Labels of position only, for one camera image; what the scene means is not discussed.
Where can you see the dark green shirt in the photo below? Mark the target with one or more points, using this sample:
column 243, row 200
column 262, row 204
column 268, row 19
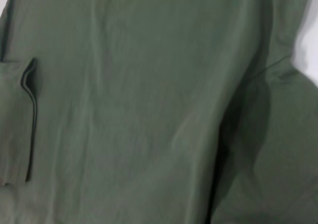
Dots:
column 149, row 104

